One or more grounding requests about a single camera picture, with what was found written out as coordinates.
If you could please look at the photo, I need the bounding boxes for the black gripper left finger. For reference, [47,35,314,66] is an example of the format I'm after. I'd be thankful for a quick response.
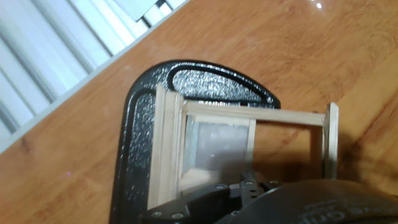
[139,185,233,224]

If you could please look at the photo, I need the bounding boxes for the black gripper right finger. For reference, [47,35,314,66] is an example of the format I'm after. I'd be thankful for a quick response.
[229,172,280,215]

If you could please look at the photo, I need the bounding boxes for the glossy brown wooden board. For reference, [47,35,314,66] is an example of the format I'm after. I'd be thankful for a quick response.
[0,0,398,224]

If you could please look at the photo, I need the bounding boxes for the small wooden window frame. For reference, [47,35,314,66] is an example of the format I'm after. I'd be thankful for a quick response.
[146,83,340,211]

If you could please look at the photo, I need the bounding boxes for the black C-clamp with steel screw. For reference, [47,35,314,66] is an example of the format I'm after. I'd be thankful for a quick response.
[108,59,282,224]

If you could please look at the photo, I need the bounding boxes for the wooden sliding window sash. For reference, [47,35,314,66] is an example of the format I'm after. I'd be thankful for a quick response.
[180,113,257,191]

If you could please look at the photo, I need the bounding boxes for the white paper sheet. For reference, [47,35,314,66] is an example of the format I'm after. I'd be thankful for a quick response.
[113,0,161,22]

